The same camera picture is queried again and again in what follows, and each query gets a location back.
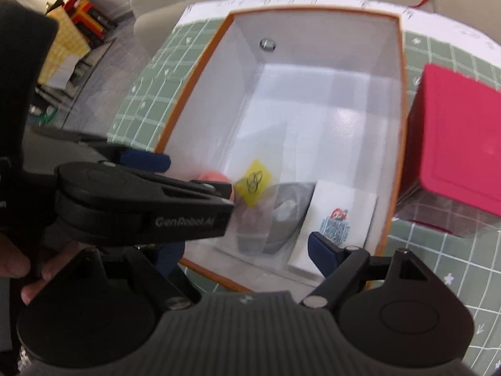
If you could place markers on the stack of red stools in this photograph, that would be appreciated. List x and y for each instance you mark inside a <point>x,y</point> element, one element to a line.
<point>78,8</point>

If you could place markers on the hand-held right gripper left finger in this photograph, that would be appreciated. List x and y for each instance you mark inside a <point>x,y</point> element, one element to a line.
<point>168,260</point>

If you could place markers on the white packet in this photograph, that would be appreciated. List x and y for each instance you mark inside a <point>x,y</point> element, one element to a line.
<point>344,203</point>

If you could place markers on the salmon pink soft toy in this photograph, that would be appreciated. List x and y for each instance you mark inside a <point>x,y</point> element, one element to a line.
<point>211,176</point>

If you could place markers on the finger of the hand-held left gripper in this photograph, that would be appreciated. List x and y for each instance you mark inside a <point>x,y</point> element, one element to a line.
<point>145,160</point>
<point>184,221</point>

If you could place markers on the yellow checked table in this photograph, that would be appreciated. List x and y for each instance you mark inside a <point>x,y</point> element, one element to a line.
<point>66,35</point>

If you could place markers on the green grid tablecloth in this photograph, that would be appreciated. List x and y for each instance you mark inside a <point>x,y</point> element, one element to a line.
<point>430,266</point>

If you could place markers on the orange cardboard box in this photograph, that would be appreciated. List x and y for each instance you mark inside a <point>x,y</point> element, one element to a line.
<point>313,105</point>

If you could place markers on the red storage box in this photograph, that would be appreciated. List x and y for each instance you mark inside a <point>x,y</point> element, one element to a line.
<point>458,133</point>

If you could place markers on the person's left hand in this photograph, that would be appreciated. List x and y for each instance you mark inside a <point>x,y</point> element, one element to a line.
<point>11,264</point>

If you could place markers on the silver grey pouch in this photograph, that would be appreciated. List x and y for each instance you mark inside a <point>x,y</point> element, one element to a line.
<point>289,211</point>

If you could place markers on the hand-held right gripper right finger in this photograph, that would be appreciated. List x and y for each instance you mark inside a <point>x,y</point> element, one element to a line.
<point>323,252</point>

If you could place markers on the clear bag with yellow label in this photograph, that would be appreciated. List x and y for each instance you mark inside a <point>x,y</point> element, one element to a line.
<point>254,182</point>

